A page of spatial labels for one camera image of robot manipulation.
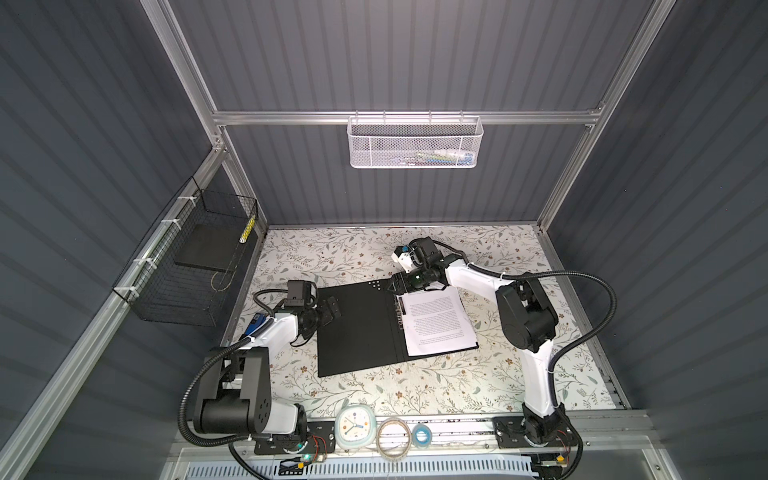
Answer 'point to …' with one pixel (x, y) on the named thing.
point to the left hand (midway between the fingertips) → (329, 315)
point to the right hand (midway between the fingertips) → (396, 289)
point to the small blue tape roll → (422, 435)
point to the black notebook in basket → (213, 245)
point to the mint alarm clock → (355, 426)
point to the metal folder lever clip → (400, 310)
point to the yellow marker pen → (245, 233)
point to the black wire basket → (180, 272)
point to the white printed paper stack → (435, 321)
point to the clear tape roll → (394, 439)
